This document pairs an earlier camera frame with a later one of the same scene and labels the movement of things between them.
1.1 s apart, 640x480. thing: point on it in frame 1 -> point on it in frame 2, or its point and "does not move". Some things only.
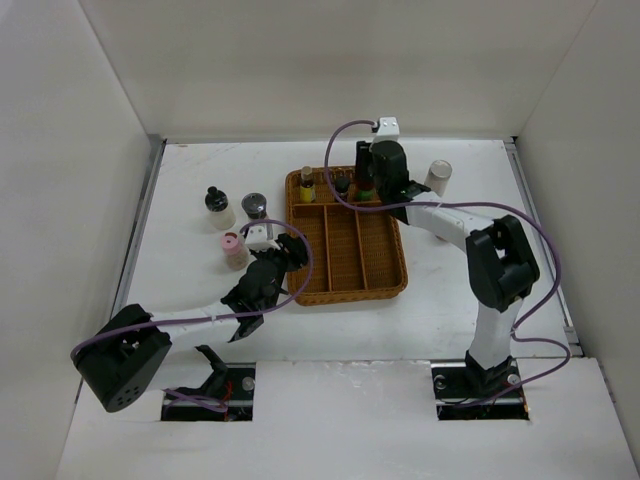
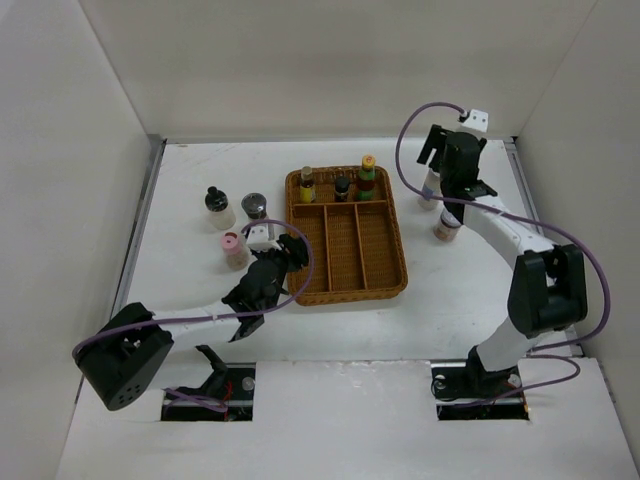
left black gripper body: [276, 257] does not move
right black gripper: [362, 160] -> [436, 140]
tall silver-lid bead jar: [438, 176] does not move
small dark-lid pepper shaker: [341, 186] does not move
